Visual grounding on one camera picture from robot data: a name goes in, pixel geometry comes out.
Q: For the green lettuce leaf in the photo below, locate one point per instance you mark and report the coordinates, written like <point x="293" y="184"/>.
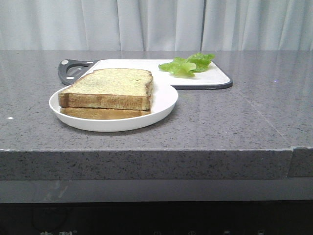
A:
<point x="187" y="67"/>

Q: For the white curtain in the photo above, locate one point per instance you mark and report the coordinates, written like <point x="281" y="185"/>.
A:
<point x="156" y="25"/>

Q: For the toasted bread slice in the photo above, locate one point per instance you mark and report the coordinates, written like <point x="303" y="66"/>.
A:
<point x="99" y="113"/>
<point x="126" y="89"/>

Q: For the white round plate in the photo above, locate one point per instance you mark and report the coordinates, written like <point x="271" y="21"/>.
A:
<point x="164" y="99"/>

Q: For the black appliance front panel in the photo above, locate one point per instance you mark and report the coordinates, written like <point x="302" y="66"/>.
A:
<point x="159" y="218"/>

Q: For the white cutting board grey rim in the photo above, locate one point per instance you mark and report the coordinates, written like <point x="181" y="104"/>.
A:
<point x="214" y="78"/>

